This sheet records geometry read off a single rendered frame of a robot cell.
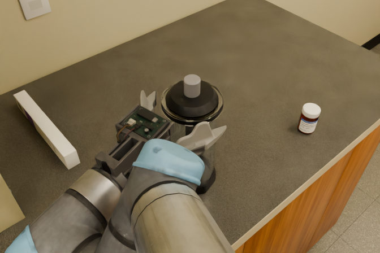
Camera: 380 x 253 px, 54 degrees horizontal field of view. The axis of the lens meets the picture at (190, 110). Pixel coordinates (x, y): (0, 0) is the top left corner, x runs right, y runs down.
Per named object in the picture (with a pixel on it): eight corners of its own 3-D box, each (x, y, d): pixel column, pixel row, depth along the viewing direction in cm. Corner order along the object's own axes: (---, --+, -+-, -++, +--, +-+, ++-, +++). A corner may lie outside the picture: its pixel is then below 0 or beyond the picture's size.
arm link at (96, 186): (112, 235, 52) (72, 205, 55) (134, 210, 54) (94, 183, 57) (102, 208, 46) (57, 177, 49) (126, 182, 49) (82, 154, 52)
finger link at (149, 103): (154, 73, 64) (151, 111, 58) (157, 97, 69) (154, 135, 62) (135, 73, 64) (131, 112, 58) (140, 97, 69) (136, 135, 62)
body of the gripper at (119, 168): (178, 120, 54) (123, 178, 48) (181, 155, 60) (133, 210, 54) (139, 100, 57) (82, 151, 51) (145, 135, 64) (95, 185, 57)
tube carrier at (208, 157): (185, 146, 84) (185, 72, 69) (226, 168, 80) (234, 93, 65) (156, 178, 78) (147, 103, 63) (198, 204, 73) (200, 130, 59)
